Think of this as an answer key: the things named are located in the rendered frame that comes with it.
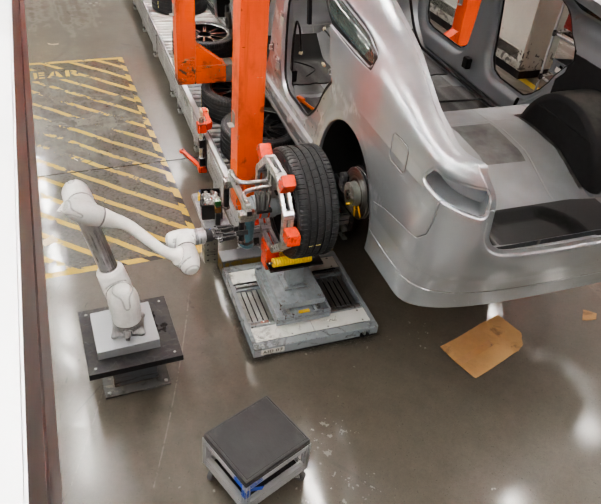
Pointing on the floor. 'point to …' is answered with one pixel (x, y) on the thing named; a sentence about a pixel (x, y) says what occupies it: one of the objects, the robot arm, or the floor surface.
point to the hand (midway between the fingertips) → (241, 230)
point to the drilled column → (210, 251)
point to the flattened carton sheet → (484, 345)
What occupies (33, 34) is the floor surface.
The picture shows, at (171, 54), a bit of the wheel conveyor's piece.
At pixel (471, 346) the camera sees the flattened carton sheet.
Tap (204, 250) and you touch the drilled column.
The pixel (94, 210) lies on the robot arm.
